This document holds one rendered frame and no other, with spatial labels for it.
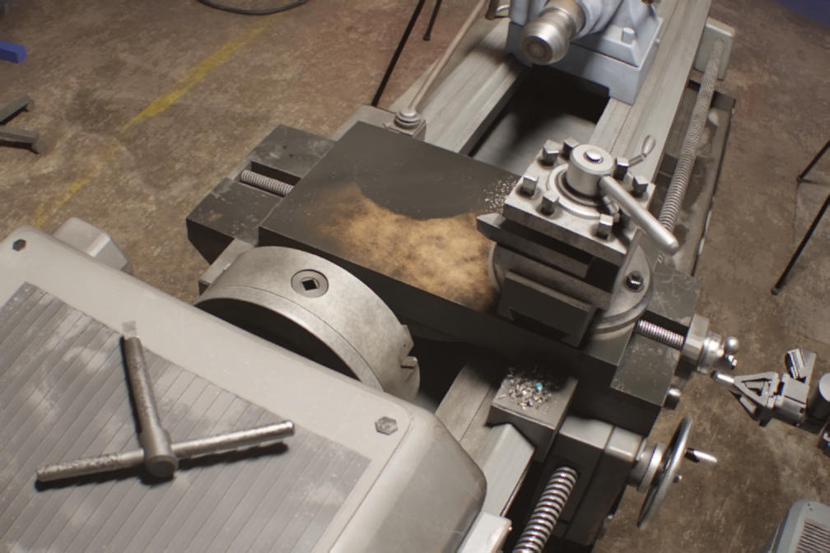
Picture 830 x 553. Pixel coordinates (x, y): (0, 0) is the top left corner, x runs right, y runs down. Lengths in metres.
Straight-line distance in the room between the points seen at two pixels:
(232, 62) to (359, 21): 0.61
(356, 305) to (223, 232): 0.60
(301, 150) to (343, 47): 2.08
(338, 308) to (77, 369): 0.33
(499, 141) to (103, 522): 1.53
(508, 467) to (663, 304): 0.39
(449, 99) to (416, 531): 1.35
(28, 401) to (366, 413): 0.27
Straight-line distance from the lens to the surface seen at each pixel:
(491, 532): 0.71
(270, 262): 0.97
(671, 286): 1.55
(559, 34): 1.64
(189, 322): 0.74
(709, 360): 1.45
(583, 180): 1.19
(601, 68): 2.02
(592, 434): 1.40
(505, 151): 1.98
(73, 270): 0.80
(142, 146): 3.23
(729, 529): 2.39
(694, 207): 2.55
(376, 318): 0.95
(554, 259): 1.21
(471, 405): 1.35
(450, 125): 1.81
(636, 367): 1.40
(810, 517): 2.18
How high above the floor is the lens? 1.87
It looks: 44 degrees down
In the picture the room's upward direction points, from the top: 7 degrees clockwise
